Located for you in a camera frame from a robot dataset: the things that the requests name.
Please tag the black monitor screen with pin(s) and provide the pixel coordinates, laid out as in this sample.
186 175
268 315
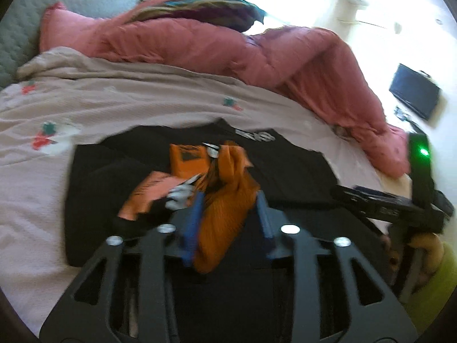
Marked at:
416 91

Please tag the right hand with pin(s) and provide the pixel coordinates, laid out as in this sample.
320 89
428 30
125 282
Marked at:
433 249

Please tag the pink quilted comforter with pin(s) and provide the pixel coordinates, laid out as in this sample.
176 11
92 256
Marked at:
311 66

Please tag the grey quilted headboard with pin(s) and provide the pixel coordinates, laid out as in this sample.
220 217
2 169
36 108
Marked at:
22 24

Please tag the beige strawberry print blanket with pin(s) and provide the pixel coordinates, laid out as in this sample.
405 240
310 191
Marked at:
64 98

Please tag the black orange IKISS shirt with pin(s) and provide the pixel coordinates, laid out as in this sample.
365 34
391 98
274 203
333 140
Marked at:
134 181

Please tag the striped colourful cloth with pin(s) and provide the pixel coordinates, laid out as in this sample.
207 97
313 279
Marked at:
238 15

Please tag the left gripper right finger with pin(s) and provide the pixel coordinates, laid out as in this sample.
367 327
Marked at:
336 294

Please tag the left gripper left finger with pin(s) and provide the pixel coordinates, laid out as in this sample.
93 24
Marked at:
123 294

